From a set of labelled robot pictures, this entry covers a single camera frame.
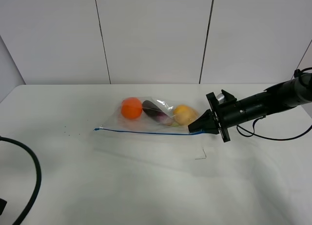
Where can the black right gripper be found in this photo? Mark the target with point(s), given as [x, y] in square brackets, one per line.
[225, 115]

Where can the clear zip bag blue seal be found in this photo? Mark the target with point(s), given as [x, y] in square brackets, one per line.
[144, 124]

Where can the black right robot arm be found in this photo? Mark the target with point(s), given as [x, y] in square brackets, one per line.
[275, 99]

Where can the yellow lemon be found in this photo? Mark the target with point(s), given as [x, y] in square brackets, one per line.
[185, 115]

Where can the dark purple eggplant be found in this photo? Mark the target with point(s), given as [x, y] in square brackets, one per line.
[155, 113]

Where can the orange fruit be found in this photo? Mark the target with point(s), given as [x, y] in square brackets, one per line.
[131, 108]

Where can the silver camera on right gripper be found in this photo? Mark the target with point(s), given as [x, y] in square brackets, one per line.
[221, 98]

